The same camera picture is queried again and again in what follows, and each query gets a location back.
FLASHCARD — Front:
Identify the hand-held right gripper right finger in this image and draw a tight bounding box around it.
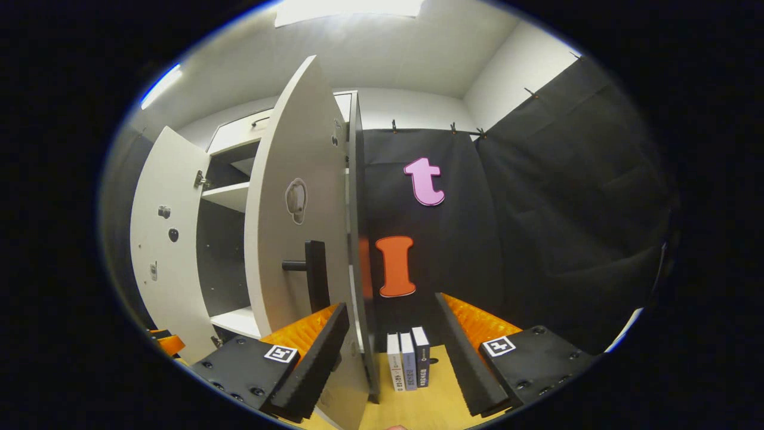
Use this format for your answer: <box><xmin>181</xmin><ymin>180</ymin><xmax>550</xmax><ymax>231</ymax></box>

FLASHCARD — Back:
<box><xmin>435</xmin><ymin>292</ymin><xmax>599</xmax><ymax>417</ymax></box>

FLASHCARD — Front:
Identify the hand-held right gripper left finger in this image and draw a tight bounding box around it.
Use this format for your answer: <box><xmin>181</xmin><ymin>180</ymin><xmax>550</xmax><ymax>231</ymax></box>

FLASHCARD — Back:
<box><xmin>190</xmin><ymin>302</ymin><xmax>351</xmax><ymax>423</ymax></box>

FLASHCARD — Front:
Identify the white cabinet door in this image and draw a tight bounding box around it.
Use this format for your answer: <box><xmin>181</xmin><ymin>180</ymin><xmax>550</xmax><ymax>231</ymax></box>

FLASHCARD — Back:
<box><xmin>244</xmin><ymin>55</ymin><xmax>371</xmax><ymax>430</ymax></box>
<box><xmin>130</xmin><ymin>125</ymin><xmax>218</xmax><ymax>365</ymax></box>

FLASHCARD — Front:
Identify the dark navy book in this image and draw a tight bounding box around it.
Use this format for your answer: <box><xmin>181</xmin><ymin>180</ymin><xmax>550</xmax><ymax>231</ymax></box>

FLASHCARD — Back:
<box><xmin>411</xmin><ymin>326</ymin><xmax>432</xmax><ymax>389</ymax></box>

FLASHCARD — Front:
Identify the lavender book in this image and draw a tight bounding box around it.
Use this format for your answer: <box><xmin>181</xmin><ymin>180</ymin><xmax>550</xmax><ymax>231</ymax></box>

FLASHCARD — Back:
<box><xmin>399</xmin><ymin>331</ymin><xmax>418</xmax><ymax>391</ymax></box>

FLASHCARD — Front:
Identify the white book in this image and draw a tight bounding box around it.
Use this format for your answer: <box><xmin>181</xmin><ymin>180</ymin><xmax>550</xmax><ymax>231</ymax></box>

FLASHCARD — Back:
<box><xmin>387</xmin><ymin>333</ymin><xmax>406</xmax><ymax>392</ymax></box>

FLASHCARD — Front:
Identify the white cabinet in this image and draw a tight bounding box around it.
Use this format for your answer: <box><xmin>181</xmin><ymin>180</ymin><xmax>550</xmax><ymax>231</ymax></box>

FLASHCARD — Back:
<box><xmin>197</xmin><ymin>90</ymin><xmax>383</xmax><ymax>404</ymax></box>

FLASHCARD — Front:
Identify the black backdrop cloth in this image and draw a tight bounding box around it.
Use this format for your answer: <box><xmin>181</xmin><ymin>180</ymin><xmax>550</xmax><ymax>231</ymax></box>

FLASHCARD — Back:
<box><xmin>101</xmin><ymin>57</ymin><xmax>678</xmax><ymax>359</ymax></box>

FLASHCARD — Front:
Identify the white cabinet drawer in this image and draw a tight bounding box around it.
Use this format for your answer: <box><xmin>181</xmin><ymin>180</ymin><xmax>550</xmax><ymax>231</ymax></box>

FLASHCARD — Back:
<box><xmin>207</xmin><ymin>93</ymin><xmax>353</xmax><ymax>156</ymax></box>

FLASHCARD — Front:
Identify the narrow ceiling light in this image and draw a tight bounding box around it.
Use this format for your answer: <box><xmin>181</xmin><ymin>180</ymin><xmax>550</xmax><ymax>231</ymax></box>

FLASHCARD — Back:
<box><xmin>141</xmin><ymin>64</ymin><xmax>183</xmax><ymax>110</ymax></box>

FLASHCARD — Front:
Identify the large ceiling light panel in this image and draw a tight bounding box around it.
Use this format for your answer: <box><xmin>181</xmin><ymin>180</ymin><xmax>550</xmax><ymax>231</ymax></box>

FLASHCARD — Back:
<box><xmin>275</xmin><ymin>0</ymin><xmax>426</xmax><ymax>27</ymax></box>

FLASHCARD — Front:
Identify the black door handle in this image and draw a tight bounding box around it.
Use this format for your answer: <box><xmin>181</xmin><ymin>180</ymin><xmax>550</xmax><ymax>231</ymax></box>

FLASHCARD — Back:
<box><xmin>282</xmin><ymin>240</ymin><xmax>331</xmax><ymax>314</ymax></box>

